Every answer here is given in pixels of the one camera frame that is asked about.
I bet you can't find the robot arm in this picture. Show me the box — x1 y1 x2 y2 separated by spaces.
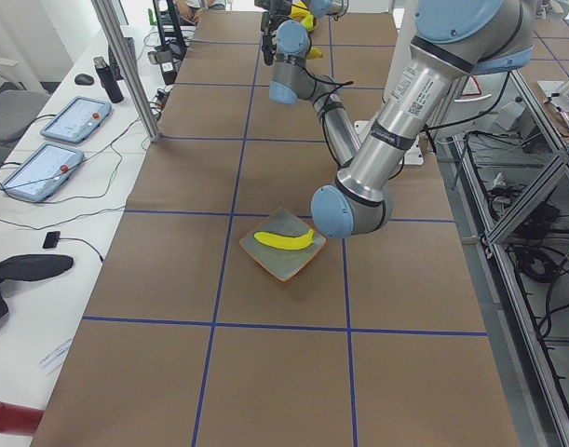
305 0 349 19
255 0 536 238

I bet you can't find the grey square plate orange rim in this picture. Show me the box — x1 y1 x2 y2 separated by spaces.
239 208 327 281

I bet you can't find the yellow banana bunch in basket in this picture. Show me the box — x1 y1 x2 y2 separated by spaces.
290 1 318 33

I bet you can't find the black water bottle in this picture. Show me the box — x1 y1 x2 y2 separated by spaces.
93 57 124 103

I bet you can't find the small black box device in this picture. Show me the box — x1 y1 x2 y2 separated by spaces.
42 231 61 250

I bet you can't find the upper blue teach pendant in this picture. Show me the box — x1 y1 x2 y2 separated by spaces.
39 96 112 144

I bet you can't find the blue teach pendant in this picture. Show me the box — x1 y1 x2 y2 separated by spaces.
0 142 85 203
39 96 112 144

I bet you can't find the black computer mouse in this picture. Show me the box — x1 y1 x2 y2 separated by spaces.
74 74 95 86

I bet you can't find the lower blue teach pendant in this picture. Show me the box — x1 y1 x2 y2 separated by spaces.
0 142 85 203

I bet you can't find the black jacket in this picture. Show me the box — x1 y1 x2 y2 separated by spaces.
0 254 75 320

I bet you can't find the grey office chair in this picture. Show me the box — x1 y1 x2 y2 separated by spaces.
0 56 50 178

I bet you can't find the red cylinder object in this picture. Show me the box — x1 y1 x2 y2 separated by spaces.
0 401 44 436

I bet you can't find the aluminium frame post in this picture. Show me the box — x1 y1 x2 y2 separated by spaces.
91 0 160 142

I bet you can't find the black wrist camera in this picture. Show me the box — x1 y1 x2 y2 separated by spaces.
254 0 292 16
260 12 278 66

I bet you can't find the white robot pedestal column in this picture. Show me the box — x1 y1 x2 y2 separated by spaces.
357 0 425 166

